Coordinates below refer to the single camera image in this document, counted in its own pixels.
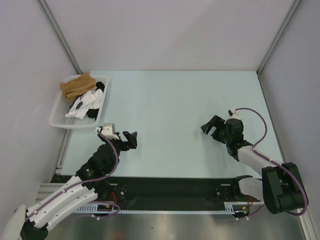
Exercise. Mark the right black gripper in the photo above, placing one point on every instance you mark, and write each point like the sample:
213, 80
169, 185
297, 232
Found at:
217, 122

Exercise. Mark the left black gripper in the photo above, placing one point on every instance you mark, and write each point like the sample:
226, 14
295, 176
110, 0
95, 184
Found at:
125, 145

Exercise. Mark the white graphic tank top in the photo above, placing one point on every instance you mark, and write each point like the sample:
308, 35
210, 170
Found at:
89, 100

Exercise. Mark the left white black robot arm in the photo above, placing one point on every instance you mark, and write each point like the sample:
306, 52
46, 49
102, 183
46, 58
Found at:
88, 184

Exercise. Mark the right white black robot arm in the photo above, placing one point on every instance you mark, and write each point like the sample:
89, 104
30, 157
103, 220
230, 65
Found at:
280, 186

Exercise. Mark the black tank top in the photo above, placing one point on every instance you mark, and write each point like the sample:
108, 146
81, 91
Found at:
93, 113

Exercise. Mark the tan tank top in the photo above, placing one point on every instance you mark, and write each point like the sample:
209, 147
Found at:
77, 87

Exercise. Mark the white plastic basket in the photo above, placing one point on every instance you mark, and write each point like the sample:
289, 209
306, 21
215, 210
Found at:
61, 107

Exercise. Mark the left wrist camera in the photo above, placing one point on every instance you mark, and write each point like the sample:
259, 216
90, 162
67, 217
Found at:
107, 130

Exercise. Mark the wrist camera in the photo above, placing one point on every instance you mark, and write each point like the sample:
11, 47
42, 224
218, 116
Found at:
107, 130
233, 114

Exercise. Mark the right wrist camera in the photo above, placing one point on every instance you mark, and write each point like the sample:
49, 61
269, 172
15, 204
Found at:
233, 114

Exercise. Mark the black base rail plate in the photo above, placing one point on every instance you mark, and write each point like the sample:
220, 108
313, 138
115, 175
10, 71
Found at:
175, 194

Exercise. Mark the right aluminium corner post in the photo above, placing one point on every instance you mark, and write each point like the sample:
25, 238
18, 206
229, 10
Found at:
279, 35

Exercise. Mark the aluminium corner post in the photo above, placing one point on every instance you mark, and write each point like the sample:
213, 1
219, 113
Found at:
44, 7
279, 35

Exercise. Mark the left aluminium corner post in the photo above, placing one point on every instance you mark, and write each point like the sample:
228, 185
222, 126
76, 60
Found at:
44, 7

